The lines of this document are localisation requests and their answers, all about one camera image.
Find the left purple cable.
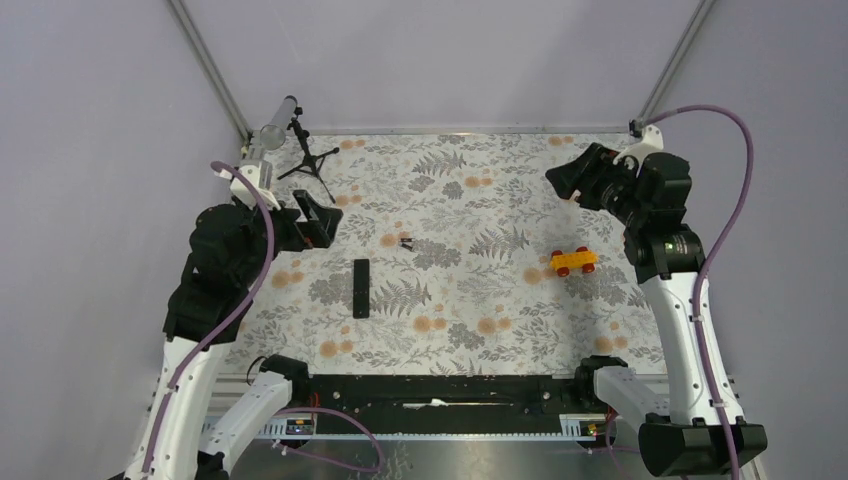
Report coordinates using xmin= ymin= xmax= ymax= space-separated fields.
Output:
xmin=140 ymin=160 xmax=277 ymax=477

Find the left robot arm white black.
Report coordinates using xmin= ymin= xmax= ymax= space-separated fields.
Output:
xmin=120 ymin=190 xmax=343 ymax=479

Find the black remote control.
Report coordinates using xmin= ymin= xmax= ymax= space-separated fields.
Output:
xmin=352 ymin=259 xmax=370 ymax=319

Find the grey cylinder tube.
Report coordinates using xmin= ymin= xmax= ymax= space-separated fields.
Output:
xmin=259 ymin=95 xmax=299 ymax=151

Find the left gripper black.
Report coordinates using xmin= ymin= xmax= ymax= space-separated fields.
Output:
xmin=235 ymin=188 xmax=342 ymax=285

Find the yellow toy brick car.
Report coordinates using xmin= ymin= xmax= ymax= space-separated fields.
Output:
xmin=549 ymin=247 xmax=599 ymax=278

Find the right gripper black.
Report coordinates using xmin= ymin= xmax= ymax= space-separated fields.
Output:
xmin=544 ymin=142 xmax=647 ymax=227

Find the small black tripod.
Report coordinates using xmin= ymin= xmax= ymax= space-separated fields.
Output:
xmin=276 ymin=107 xmax=340 ymax=204

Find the slotted aluminium cable rail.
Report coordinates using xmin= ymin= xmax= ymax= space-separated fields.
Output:
xmin=198 ymin=413 xmax=614 ymax=443

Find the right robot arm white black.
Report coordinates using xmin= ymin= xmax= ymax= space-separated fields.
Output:
xmin=546 ymin=143 xmax=768 ymax=478

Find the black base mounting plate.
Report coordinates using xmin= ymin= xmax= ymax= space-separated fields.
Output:
xmin=273 ymin=374 xmax=612 ymax=432

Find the floral patterned table mat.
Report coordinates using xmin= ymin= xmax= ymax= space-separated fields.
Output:
xmin=225 ymin=134 xmax=665 ymax=375

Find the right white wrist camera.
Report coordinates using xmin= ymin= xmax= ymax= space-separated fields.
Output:
xmin=613 ymin=124 xmax=664 ymax=171

